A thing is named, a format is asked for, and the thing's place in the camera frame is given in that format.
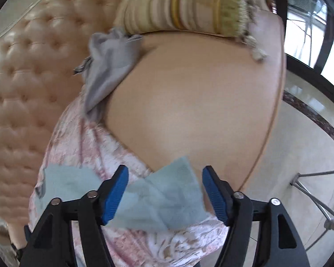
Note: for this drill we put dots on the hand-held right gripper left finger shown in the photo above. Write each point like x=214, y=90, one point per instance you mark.
x=115, y=194

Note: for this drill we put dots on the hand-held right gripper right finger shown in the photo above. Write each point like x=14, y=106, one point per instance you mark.
x=214, y=197

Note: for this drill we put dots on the light blue shirt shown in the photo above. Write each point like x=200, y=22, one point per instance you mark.
x=161, y=194

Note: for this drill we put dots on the pink floral blanket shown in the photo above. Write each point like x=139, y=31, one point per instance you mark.
x=80, y=144

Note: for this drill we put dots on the metal stand legs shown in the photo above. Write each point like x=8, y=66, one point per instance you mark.
x=316, y=201

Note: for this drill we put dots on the crumpled grey garment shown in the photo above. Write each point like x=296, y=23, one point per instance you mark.
x=105, y=69

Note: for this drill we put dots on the black framed glass door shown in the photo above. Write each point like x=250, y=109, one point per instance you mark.
x=311, y=73

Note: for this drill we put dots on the striped fringed cushion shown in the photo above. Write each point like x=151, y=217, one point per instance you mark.
x=183, y=2

